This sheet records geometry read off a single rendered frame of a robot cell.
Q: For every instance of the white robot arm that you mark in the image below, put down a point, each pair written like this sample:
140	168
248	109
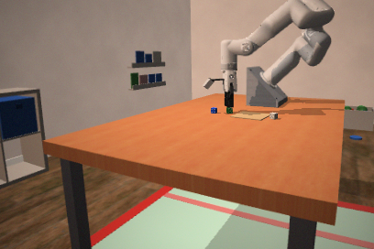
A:
293	11

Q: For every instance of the tan mat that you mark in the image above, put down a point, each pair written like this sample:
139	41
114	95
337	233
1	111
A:
251	115

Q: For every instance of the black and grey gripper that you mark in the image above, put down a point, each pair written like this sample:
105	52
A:
230	81

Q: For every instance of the white die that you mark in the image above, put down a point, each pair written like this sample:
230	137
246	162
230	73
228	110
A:
273	116

